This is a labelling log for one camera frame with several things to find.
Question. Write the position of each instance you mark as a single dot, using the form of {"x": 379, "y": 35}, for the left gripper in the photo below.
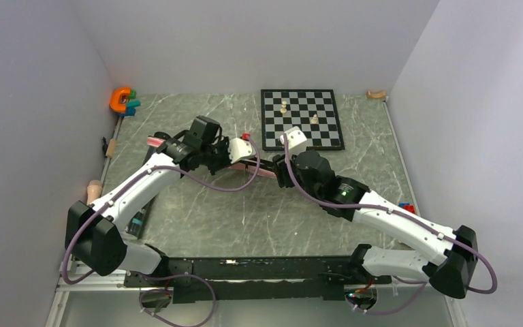
{"x": 224, "y": 144}

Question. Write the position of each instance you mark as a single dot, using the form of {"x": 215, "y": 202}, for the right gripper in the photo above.
{"x": 282, "y": 171}

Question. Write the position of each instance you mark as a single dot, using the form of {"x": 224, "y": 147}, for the pink racket bag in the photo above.
{"x": 247, "y": 165}

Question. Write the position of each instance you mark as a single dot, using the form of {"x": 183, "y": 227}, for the black shuttlecock tube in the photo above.
{"x": 135, "y": 227}

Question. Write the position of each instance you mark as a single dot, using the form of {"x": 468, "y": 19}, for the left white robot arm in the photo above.
{"x": 94, "y": 232}

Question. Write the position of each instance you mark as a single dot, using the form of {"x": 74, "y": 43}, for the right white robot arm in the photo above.
{"x": 442, "y": 256}

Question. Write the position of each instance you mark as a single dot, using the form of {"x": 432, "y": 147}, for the black white chessboard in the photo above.
{"x": 302, "y": 104}

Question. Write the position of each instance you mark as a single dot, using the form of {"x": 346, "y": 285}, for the teal blue toy blocks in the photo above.
{"x": 130, "y": 108}

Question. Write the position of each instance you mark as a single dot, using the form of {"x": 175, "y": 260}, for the orange C-shaped toy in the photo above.
{"x": 120, "y": 98}

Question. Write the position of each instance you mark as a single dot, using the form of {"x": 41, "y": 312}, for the wooden rolling pin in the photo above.
{"x": 93, "y": 191}

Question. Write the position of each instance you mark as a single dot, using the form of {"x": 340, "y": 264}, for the colourful toy blocks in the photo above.
{"x": 408, "y": 207}

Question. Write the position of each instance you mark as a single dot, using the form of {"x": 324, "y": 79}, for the small wooden object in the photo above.
{"x": 380, "y": 95}

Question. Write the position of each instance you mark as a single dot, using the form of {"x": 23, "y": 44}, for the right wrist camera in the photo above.
{"x": 294, "y": 140}

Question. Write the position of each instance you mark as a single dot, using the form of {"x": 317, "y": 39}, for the black front rail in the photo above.
{"x": 259, "y": 278}

